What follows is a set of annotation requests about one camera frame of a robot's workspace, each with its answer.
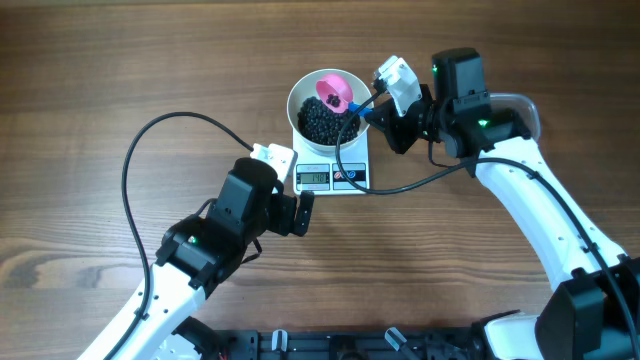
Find pink scoop blue handle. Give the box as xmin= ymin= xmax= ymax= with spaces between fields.
xmin=315 ymin=74 xmax=359 ymax=114

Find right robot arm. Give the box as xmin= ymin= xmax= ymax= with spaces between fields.
xmin=366 ymin=48 xmax=639 ymax=359

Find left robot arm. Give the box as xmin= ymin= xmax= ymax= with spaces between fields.
xmin=81 ymin=158 xmax=314 ymax=359

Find white digital kitchen scale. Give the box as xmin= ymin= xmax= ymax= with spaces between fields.
xmin=293 ymin=132 xmax=370 ymax=196

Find black beans in scoop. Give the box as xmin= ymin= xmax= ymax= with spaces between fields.
xmin=326 ymin=94 xmax=341 ymax=108

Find black beans in bowl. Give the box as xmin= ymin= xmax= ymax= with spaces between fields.
xmin=297 ymin=97 xmax=361 ymax=146

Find white ceramic bowl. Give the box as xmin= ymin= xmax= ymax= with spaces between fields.
xmin=287 ymin=69 xmax=372 ymax=152

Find clear plastic container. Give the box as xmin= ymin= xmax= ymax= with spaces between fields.
xmin=490 ymin=93 xmax=541 ymax=142

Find right black cable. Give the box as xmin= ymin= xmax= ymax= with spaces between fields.
xmin=334 ymin=82 xmax=640 ymax=360

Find black cable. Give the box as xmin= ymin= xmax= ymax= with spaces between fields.
xmin=102 ymin=110 xmax=255 ymax=360
xmin=334 ymin=82 xmax=640 ymax=360

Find left black cable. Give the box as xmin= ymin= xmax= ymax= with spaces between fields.
xmin=102 ymin=110 xmax=255 ymax=360

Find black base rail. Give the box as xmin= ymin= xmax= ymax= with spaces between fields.
xmin=169 ymin=317 xmax=486 ymax=360

